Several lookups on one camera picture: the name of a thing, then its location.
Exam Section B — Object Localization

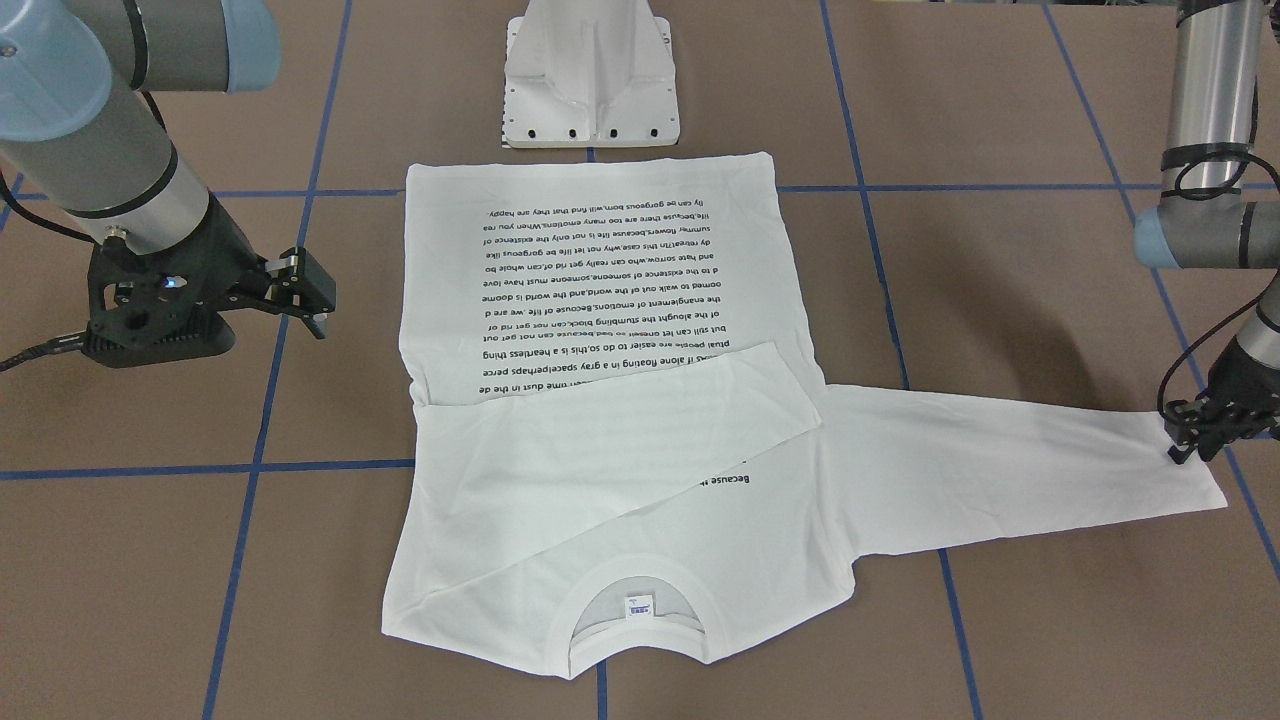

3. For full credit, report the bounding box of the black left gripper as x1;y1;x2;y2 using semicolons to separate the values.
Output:
1160;345;1279;465

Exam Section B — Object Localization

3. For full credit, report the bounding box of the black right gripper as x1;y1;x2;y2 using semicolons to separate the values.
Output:
150;196;337;340

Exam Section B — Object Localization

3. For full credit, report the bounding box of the white long-sleeve printed shirt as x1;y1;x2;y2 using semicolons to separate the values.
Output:
381;152;1226;679

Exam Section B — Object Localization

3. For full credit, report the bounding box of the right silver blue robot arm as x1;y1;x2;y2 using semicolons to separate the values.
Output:
3;1;337;348

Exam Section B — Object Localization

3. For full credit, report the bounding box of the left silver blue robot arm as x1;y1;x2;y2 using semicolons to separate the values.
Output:
1134;1;1279;464

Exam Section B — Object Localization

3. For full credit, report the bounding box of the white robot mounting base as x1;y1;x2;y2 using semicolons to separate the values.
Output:
502;1;681;149

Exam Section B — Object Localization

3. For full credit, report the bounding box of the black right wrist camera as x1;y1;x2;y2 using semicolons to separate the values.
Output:
79;240;236;369

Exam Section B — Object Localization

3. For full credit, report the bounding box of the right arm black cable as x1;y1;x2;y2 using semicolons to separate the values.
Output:
0;95;166;373

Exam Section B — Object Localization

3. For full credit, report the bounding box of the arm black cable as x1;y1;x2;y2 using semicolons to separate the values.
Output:
1158;0;1280;421
0;95;166;373

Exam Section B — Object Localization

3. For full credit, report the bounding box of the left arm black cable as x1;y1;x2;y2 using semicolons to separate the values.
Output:
1158;0;1280;421

